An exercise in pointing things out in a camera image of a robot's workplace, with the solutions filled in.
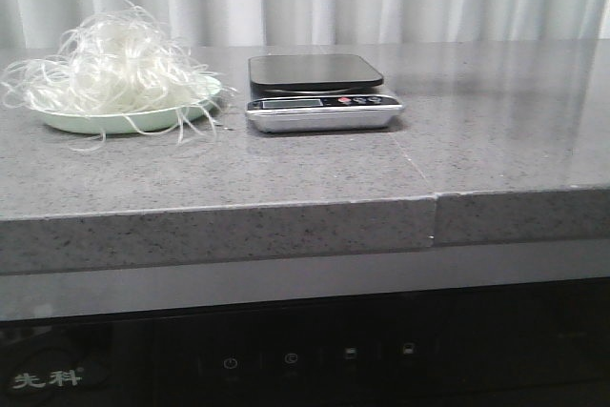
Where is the white vermicelli noodle bundle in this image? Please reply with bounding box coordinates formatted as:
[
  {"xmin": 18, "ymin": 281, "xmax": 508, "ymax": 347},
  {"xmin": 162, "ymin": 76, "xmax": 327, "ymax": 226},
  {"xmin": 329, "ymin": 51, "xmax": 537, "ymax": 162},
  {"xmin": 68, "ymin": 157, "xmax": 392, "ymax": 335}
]
[{"xmin": 1, "ymin": 3, "xmax": 236, "ymax": 143}]

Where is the black silver kitchen scale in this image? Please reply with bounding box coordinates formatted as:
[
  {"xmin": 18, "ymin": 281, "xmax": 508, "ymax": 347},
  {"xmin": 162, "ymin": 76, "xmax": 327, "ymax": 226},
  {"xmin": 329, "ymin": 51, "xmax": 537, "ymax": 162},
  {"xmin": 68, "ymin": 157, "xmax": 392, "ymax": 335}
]
[{"xmin": 246, "ymin": 53, "xmax": 404, "ymax": 133}]

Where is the pale green plate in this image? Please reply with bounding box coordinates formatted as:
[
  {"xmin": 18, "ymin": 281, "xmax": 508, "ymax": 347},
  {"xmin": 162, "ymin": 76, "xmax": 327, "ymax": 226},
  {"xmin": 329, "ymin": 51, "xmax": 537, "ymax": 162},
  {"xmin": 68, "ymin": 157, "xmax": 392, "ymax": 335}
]
[{"xmin": 37, "ymin": 76, "xmax": 222, "ymax": 134}]

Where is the black built-in appliance panel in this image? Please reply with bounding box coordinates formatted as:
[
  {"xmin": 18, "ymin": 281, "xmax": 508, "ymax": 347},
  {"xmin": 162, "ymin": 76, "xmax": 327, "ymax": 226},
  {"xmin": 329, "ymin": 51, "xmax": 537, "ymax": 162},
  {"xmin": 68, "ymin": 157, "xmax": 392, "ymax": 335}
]
[{"xmin": 1, "ymin": 278, "xmax": 609, "ymax": 406}]

